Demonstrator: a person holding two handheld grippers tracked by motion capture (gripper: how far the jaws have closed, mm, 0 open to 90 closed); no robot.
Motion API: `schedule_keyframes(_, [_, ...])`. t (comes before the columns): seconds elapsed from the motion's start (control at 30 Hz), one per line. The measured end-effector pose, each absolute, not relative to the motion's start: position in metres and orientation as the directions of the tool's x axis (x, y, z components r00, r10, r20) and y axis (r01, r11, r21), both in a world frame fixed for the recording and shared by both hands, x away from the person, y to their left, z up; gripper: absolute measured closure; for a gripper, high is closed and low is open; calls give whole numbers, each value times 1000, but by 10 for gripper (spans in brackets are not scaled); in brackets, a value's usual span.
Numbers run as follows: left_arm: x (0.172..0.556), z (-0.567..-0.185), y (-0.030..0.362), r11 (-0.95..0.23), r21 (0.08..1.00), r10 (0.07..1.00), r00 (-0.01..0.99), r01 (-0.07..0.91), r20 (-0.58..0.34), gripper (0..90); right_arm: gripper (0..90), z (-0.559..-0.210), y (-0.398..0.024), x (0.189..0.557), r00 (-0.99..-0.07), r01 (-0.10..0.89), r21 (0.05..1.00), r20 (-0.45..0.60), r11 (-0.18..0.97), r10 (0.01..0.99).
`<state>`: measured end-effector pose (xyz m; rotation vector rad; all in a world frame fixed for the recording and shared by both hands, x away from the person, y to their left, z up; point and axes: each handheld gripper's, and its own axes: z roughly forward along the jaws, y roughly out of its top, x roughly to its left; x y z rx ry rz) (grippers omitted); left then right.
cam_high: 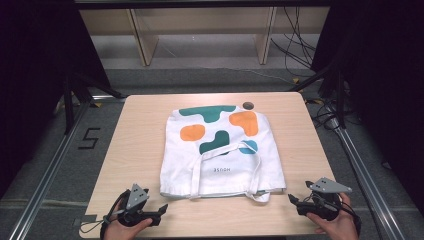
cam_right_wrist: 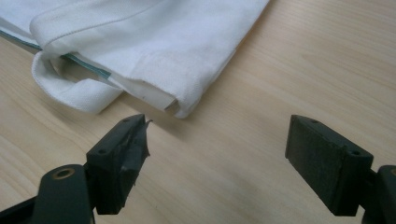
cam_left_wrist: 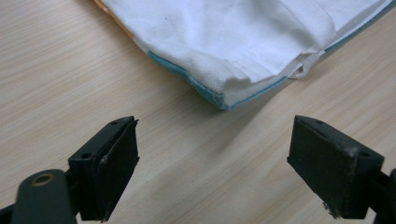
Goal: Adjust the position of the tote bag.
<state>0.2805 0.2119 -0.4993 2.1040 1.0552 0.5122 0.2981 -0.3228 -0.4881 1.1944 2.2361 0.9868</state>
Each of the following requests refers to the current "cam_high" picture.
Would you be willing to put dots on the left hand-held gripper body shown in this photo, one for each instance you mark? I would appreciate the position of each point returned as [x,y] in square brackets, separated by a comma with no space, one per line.
[136,197]

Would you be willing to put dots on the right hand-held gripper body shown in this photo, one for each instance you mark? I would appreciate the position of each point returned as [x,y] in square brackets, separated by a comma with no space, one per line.
[328,186]

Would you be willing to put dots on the white tote bag coloured blobs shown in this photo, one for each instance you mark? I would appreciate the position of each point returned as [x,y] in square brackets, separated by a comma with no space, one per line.
[230,180]

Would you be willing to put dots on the person's left hand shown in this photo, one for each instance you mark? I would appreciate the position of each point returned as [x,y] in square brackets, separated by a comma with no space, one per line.
[125,232]

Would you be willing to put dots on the person's right hand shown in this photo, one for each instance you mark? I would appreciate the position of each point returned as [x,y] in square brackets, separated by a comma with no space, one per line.
[340,228]

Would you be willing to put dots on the grey tape strip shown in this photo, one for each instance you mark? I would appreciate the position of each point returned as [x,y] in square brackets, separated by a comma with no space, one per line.
[87,219]

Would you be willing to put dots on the black metal stand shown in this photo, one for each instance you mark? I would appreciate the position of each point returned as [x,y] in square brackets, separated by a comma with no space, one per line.
[70,106]
[339,100]

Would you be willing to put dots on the grey round table grommet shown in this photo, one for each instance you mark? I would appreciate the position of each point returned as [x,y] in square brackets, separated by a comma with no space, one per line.
[248,105]

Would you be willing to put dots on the yellow tape piece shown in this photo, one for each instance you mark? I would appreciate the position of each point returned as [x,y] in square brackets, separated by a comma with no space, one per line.
[296,80]
[97,104]

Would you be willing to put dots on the black curtain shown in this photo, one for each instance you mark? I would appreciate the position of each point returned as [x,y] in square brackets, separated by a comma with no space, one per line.
[383,83]
[36,83]

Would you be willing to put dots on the aluminium floor rail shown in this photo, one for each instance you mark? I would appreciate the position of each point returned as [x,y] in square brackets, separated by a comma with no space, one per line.
[50,173]
[366,176]

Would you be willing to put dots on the light wooden bench frame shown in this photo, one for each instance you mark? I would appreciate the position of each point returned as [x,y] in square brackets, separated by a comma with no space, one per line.
[146,40]

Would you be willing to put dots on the black overhead frame bar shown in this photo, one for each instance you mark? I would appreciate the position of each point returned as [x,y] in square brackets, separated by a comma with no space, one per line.
[200,3]

